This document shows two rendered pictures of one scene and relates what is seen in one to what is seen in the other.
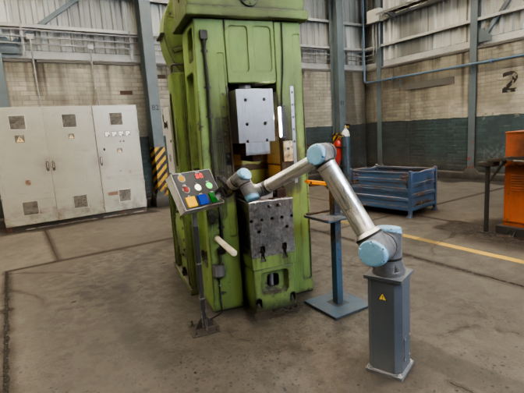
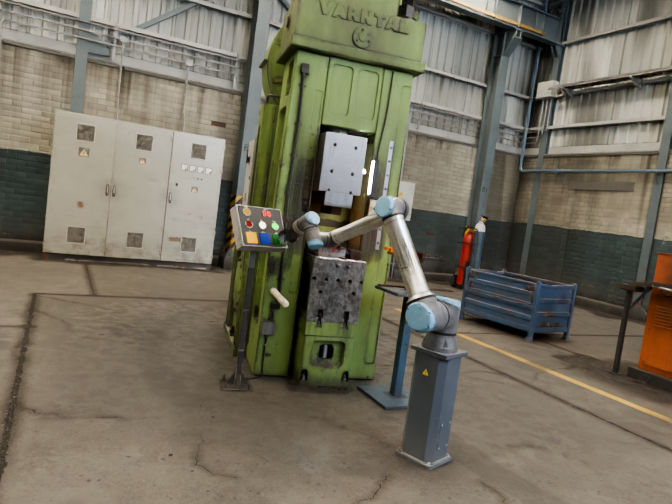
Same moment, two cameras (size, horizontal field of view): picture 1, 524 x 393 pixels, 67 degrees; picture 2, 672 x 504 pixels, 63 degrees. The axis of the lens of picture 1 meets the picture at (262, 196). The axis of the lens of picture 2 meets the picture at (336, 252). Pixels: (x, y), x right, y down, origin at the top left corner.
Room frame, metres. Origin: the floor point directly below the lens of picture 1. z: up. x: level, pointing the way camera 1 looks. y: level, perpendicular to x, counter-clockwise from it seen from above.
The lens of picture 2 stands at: (-0.69, -0.31, 1.26)
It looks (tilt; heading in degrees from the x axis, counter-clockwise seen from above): 5 degrees down; 4
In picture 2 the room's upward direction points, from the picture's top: 8 degrees clockwise
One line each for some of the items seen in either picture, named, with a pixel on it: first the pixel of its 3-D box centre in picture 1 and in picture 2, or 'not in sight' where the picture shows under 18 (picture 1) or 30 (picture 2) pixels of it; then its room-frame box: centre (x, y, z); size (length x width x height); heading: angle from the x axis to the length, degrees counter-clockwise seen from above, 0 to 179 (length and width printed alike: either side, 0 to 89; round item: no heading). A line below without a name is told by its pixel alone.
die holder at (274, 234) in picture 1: (259, 221); (326, 284); (3.30, 0.03, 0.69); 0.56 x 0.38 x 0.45; 21
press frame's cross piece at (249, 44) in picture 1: (241, 56); (344, 100); (3.43, 0.09, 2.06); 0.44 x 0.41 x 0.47; 21
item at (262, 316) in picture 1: (270, 310); (315, 386); (3.03, -0.01, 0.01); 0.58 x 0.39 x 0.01; 111
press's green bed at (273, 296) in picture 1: (263, 272); (318, 344); (3.30, 0.03, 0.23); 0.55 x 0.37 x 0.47; 21
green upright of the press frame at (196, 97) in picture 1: (211, 170); (284, 216); (3.31, 0.41, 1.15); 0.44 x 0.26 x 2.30; 21
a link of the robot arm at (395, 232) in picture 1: (387, 241); (443, 313); (2.18, -0.70, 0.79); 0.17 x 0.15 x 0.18; 144
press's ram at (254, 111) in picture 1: (251, 117); (340, 166); (3.29, 0.04, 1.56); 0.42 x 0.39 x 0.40; 21
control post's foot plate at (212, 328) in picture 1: (203, 323); (236, 379); (2.80, 0.50, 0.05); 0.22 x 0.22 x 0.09; 21
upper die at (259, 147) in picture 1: (249, 147); (330, 199); (3.28, 0.08, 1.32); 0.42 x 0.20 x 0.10; 21
